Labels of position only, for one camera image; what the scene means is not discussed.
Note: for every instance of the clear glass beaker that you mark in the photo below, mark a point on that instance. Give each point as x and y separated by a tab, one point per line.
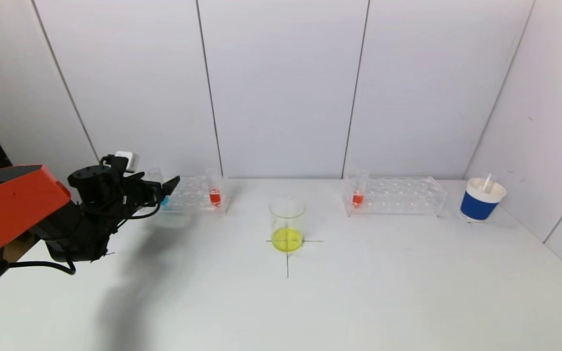
287	239

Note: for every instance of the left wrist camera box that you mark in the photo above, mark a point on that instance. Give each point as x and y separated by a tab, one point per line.
127	161

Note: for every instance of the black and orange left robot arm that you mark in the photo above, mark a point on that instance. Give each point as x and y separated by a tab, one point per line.
17	209

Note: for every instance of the test tube with red liquid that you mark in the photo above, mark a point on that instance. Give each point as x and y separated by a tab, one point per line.
215	197
357	199

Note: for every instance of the clear acrylic test tube rack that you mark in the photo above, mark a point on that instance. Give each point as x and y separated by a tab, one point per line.
193	197
398	197

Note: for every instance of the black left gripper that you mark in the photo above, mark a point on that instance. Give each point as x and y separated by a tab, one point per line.
156	189

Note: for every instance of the test tube with blue liquid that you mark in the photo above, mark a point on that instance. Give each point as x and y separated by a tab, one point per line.
165	201

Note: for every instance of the test tube with yellow liquid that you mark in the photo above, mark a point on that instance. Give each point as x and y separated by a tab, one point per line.
487	183

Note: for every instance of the blue and white paper cup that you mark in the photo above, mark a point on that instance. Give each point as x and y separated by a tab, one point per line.
478	205

